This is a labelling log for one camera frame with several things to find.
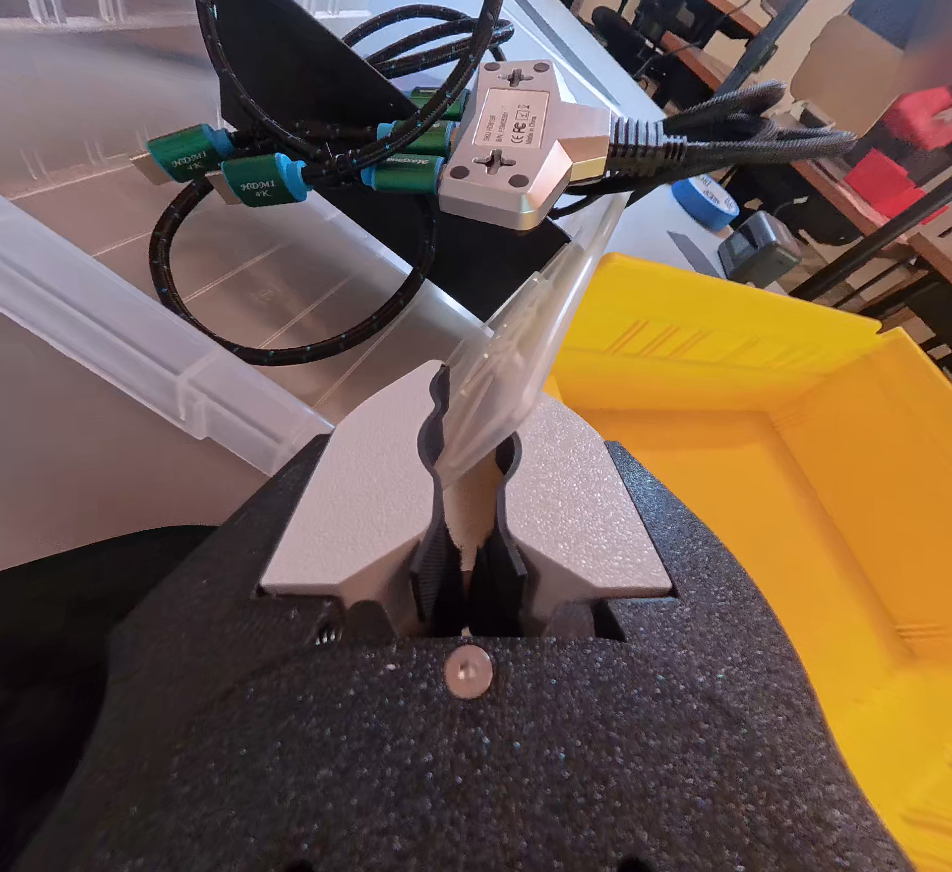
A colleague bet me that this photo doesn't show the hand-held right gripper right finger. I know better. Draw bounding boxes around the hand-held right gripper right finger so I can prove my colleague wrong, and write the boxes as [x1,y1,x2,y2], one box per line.
[482,396,674,635]

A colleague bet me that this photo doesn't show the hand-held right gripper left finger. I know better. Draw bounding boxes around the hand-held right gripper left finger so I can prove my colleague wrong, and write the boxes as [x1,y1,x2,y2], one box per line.
[260,359,467,635]

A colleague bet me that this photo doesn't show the silver HDMI switch box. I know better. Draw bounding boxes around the silver HDMI switch box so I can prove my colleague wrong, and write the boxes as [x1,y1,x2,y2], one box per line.
[437,60,614,232]

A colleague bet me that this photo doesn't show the black mesh cable silver plug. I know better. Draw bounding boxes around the black mesh cable silver plug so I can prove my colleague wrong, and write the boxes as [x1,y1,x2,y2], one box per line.
[554,79,860,218]

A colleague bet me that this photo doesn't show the clear plastic bin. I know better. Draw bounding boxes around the clear plastic bin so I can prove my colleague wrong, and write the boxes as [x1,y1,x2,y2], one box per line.
[0,0,629,490]

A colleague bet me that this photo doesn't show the yellow plastic bin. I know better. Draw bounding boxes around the yellow plastic bin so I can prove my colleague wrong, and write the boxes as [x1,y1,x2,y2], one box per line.
[543,253,952,872]

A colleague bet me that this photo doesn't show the grey tape strip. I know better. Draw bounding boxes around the grey tape strip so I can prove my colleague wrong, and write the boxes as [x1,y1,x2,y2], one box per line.
[665,228,726,279]

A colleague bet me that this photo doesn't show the black power adapter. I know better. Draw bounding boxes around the black power adapter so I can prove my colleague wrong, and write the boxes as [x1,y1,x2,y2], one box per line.
[717,210,804,287]

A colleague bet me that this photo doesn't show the blue tape roll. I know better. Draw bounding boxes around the blue tape roll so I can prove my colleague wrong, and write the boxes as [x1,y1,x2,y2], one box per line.
[671,174,741,233]

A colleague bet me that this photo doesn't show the black tripod pole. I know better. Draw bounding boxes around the black tripod pole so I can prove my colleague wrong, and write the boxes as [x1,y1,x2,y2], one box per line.
[788,198,952,302]

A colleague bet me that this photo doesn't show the wooden workbench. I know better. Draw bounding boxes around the wooden workbench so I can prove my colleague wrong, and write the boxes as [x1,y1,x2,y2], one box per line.
[788,158,952,278]

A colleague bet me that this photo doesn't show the black office chair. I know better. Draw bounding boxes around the black office chair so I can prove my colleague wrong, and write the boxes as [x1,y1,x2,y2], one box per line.
[591,5,674,73]

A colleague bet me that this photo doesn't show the cardboard box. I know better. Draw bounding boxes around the cardboard box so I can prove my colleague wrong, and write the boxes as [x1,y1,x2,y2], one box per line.
[788,12,893,116]

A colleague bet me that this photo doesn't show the braided green-plug HDMI cables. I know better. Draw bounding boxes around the braided green-plug HDMI cables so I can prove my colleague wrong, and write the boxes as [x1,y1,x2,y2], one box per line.
[212,0,574,300]

